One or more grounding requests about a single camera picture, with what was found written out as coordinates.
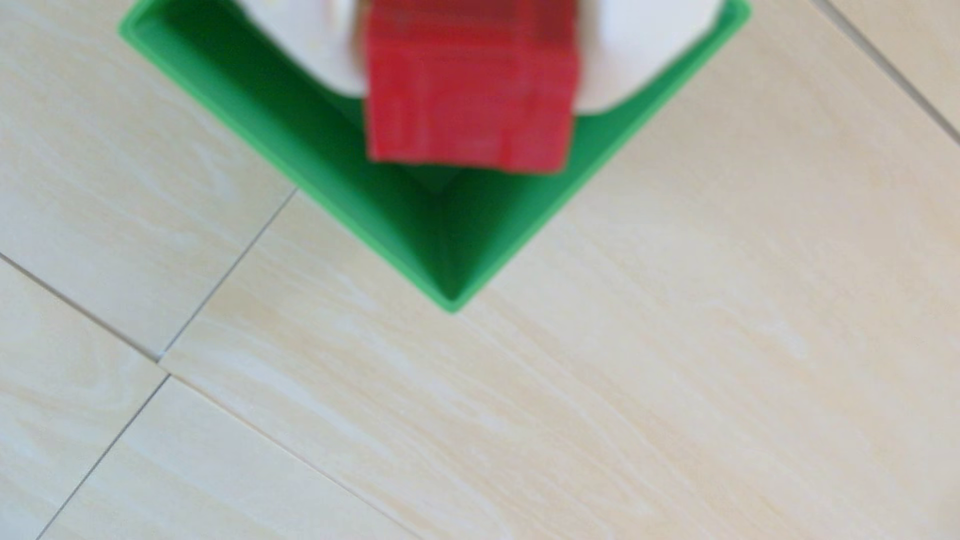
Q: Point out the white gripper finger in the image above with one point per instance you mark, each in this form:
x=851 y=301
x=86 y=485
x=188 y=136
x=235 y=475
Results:
x=322 y=37
x=637 y=45

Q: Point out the green box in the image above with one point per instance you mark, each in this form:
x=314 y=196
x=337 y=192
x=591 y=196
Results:
x=450 y=247

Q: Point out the red block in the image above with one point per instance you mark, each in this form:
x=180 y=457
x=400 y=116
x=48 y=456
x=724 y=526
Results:
x=472 y=90

